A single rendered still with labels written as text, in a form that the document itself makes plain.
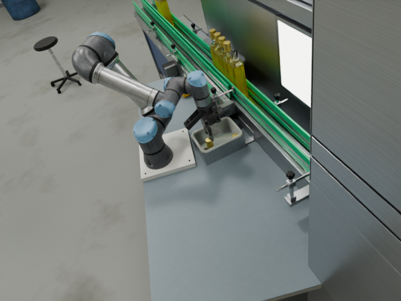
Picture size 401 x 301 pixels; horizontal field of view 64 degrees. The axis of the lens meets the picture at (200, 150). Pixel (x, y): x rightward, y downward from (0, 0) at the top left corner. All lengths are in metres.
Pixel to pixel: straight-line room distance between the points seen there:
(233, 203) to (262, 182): 0.16
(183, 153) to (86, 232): 1.25
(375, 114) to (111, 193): 2.40
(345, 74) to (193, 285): 0.95
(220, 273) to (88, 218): 1.62
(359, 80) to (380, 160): 0.13
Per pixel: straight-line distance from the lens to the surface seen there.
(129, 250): 2.37
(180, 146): 1.67
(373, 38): 0.48
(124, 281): 2.28
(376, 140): 0.56
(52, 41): 4.27
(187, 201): 1.46
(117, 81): 1.37
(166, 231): 1.41
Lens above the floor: 1.90
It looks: 44 degrees down
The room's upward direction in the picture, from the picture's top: 18 degrees counter-clockwise
